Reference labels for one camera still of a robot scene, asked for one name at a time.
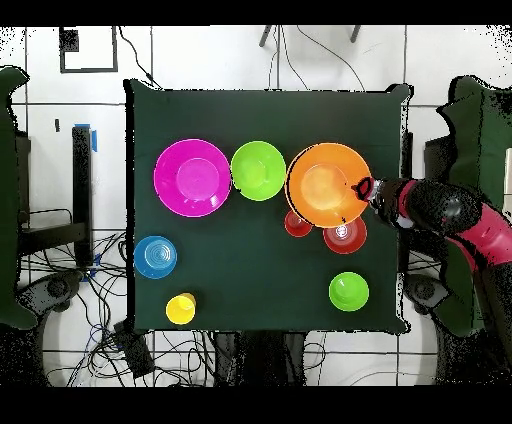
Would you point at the large orange bowl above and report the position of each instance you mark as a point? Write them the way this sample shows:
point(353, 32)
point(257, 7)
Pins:
point(324, 184)

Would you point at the large green bowl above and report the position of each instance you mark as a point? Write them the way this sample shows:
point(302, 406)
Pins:
point(258, 170)

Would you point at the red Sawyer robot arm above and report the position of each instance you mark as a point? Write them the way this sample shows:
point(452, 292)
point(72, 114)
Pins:
point(440, 204)

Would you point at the small orange bowl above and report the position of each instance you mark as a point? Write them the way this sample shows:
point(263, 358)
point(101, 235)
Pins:
point(344, 242)

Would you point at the black box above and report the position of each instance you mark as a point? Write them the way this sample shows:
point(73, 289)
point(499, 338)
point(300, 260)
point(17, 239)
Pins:
point(438, 160)
point(23, 180)

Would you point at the orange cup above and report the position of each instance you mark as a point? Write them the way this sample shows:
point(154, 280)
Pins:
point(296, 228)

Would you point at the dark green tablecloth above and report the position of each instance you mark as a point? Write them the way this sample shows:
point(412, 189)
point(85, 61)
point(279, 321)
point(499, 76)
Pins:
point(468, 140)
point(260, 116)
point(8, 200)

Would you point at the small green bowl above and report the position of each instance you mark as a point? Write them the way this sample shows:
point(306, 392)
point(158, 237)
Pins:
point(348, 291)

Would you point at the dark grey chair base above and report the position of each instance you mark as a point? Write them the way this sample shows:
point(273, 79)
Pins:
point(56, 288)
point(424, 288)

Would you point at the white box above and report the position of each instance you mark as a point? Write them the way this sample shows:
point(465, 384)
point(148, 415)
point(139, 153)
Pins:
point(508, 180)

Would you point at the large pink bowl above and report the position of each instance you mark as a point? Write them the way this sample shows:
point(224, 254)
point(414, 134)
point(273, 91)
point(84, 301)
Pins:
point(192, 178)

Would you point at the yellow cup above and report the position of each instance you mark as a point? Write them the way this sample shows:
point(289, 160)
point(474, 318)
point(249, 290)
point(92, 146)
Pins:
point(190, 298)
point(178, 312)

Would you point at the small blue bowl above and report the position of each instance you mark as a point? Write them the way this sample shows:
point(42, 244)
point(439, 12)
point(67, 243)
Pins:
point(150, 256)

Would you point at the blue tape strip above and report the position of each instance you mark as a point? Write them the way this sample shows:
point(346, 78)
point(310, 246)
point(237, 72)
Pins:
point(94, 142)

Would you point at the black metal stand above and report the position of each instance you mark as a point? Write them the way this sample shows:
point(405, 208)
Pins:
point(82, 192)

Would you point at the black power brick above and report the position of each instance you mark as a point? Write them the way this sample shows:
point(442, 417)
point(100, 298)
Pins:
point(134, 352)

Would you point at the black floor tape square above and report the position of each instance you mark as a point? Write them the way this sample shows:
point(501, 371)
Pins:
point(88, 70)

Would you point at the black upright post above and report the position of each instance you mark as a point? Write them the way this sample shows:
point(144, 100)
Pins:
point(406, 156)

